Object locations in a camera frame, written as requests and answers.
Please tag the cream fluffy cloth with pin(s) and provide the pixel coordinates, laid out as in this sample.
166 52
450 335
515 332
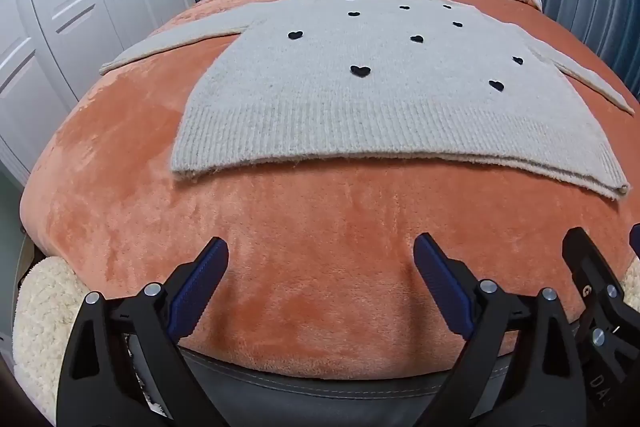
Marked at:
42 322

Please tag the grey leather bed frame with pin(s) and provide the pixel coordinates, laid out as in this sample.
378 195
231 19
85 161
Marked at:
325 397

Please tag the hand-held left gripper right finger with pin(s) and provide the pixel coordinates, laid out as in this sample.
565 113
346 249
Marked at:
442 282

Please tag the grey knit sweater black hearts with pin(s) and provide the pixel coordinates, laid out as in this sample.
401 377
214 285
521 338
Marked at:
350 117

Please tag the orange plush blanket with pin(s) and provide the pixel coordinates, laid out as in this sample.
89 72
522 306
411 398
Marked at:
300 257

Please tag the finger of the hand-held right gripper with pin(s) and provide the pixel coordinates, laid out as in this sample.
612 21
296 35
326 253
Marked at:
636 239
587 267

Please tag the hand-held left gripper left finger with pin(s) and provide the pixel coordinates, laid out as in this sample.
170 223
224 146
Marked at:
197 287

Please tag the white panelled wardrobe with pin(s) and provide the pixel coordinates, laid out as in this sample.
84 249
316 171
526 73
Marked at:
75 7

